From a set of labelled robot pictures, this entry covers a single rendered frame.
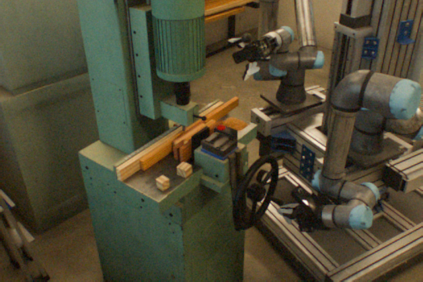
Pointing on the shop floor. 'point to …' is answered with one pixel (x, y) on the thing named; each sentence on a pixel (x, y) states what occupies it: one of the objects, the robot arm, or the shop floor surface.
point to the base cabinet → (163, 240)
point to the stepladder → (8, 240)
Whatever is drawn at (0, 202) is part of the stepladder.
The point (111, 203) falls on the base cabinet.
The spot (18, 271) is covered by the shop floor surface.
